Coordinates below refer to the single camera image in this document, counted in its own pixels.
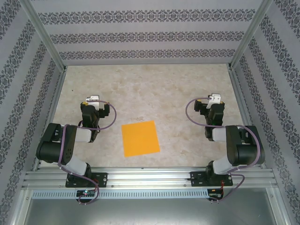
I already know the grey metal sheet panel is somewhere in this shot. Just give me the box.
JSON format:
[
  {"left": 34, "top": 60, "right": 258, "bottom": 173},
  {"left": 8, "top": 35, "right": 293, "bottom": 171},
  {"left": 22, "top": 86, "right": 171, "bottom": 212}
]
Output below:
[{"left": 14, "top": 199, "right": 288, "bottom": 225}]

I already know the aluminium side rail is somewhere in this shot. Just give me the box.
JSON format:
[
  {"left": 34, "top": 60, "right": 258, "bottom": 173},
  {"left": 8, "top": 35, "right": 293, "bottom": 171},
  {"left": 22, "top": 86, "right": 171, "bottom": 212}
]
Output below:
[
  {"left": 32, "top": 67, "right": 68, "bottom": 171},
  {"left": 228, "top": 67, "right": 267, "bottom": 168}
]

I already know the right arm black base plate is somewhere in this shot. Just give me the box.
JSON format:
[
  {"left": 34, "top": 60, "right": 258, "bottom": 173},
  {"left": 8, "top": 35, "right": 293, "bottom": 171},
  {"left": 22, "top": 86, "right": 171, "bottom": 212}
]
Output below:
[{"left": 190, "top": 171, "right": 234, "bottom": 188}]

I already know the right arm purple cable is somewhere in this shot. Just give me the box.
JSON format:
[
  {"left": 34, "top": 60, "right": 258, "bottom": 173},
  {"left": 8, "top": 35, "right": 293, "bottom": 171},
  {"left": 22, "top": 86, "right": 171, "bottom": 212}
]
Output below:
[{"left": 185, "top": 96, "right": 261, "bottom": 204}]

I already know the orange paper sheet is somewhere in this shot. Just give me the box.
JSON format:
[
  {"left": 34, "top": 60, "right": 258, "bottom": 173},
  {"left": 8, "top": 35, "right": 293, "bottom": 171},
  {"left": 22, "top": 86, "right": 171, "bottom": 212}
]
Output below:
[{"left": 121, "top": 120, "right": 161, "bottom": 158}]

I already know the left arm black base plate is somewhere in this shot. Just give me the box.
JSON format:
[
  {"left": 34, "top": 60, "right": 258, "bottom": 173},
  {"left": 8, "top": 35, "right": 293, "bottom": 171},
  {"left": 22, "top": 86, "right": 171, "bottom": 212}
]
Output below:
[{"left": 65, "top": 172, "right": 108, "bottom": 188}]

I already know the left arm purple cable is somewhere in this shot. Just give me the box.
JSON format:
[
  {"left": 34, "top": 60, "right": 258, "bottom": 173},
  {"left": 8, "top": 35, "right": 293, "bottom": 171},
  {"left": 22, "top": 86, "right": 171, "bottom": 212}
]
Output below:
[{"left": 57, "top": 100, "right": 117, "bottom": 206}]

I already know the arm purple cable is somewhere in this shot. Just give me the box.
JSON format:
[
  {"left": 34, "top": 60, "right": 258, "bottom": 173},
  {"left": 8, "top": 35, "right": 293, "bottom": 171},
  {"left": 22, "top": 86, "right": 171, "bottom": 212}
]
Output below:
[
  {"left": 185, "top": 96, "right": 261, "bottom": 204},
  {"left": 57, "top": 100, "right": 117, "bottom": 206}
]

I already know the aluminium mounting rail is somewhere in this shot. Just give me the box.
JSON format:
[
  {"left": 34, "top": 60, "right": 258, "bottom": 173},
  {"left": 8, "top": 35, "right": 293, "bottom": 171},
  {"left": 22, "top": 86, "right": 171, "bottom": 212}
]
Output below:
[{"left": 22, "top": 166, "right": 278, "bottom": 189}]

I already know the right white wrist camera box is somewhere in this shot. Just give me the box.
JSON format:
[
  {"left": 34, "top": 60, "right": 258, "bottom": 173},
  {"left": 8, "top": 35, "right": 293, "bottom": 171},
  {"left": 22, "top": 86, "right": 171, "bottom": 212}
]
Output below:
[{"left": 208, "top": 93, "right": 222, "bottom": 109}]

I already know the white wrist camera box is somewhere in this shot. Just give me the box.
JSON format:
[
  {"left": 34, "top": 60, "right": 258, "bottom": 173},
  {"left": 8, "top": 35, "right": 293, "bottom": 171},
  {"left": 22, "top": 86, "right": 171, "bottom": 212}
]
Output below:
[
  {"left": 86, "top": 94, "right": 105, "bottom": 110},
  {"left": 208, "top": 93, "right": 222, "bottom": 109}
]

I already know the slotted grey cable duct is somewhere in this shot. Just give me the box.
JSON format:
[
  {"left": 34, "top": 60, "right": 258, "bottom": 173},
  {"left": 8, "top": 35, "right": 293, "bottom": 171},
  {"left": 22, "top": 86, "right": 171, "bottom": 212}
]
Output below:
[{"left": 31, "top": 189, "right": 210, "bottom": 200}]

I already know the aluminium frame post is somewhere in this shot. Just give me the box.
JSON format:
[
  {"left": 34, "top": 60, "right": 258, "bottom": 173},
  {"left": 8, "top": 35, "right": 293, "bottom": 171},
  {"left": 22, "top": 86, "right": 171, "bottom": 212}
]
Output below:
[
  {"left": 22, "top": 0, "right": 68, "bottom": 71},
  {"left": 228, "top": 0, "right": 275, "bottom": 71}
]

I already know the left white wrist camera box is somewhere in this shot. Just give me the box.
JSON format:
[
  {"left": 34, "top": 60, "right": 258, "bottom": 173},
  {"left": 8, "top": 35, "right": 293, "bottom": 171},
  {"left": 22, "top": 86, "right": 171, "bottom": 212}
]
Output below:
[{"left": 86, "top": 94, "right": 105, "bottom": 110}]

